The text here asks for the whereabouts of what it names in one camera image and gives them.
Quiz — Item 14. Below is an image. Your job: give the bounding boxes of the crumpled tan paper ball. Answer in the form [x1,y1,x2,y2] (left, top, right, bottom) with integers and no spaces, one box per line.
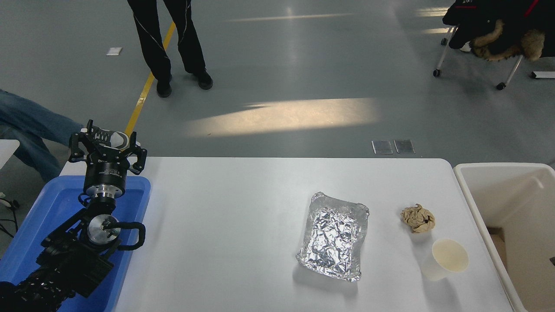
[400,204,436,234]

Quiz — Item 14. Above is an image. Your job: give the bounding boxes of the large pale plastic bin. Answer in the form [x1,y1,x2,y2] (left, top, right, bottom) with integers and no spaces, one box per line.
[453,162,555,312]

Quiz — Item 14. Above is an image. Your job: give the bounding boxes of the white side table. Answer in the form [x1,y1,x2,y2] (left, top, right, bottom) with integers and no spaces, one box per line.
[0,139,20,169]

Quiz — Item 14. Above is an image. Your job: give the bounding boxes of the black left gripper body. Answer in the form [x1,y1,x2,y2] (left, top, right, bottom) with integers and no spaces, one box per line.
[84,155,131,190]

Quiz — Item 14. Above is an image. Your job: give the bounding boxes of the black coat with fur trim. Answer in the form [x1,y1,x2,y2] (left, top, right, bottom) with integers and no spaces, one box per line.
[442,0,555,62]

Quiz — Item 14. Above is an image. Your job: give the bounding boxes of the crumpled foil tray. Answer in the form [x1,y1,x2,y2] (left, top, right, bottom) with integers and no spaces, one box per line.
[296,192,370,283]

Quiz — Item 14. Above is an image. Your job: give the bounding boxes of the white wheeled chair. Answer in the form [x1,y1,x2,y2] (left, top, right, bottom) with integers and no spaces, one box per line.
[433,26,525,91]

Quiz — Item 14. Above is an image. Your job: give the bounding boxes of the standing person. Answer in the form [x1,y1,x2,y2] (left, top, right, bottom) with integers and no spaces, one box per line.
[127,0,214,98]

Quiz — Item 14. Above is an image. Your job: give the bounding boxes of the white paper cup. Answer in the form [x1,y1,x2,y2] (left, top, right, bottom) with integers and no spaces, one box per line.
[421,238,470,282]

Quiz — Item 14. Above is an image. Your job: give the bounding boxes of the seated person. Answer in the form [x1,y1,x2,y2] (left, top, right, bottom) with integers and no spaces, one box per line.
[0,89,141,182]

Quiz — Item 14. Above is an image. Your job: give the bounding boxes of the black cables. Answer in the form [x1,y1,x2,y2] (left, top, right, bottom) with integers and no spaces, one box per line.
[0,193,20,239]

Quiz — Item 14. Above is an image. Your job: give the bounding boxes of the blue plastic tray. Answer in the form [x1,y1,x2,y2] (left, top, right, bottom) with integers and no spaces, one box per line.
[0,175,151,312]

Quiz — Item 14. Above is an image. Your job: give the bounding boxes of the brown cardboard piece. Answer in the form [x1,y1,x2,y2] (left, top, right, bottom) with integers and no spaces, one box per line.
[486,227,508,269]

